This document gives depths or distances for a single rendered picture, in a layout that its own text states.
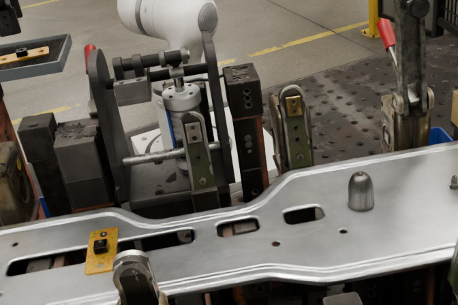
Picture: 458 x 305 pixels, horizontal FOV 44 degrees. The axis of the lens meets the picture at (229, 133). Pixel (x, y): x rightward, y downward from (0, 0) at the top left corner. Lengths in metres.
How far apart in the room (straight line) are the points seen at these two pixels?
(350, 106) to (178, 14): 0.68
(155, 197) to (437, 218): 0.41
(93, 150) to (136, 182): 0.11
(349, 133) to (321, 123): 0.09
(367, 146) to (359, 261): 0.80
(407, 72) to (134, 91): 0.39
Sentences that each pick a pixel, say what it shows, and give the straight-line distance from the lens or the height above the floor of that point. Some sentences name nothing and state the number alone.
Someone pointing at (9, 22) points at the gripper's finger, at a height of 1.23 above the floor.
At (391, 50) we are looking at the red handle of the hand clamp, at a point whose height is 1.11.
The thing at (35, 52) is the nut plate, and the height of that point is 1.16.
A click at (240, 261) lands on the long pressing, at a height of 1.00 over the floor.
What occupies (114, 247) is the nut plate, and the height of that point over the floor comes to 1.00.
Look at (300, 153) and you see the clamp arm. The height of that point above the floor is 1.01.
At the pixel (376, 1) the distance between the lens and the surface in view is 4.02.
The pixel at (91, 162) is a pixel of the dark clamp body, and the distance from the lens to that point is 0.87.
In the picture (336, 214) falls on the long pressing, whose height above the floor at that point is 1.00.
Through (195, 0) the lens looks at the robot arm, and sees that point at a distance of 1.16.
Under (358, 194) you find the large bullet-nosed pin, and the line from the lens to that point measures 0.74.
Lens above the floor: 1.46
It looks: 29 degrees down
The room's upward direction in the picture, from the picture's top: 9 degrees counter-clockwise
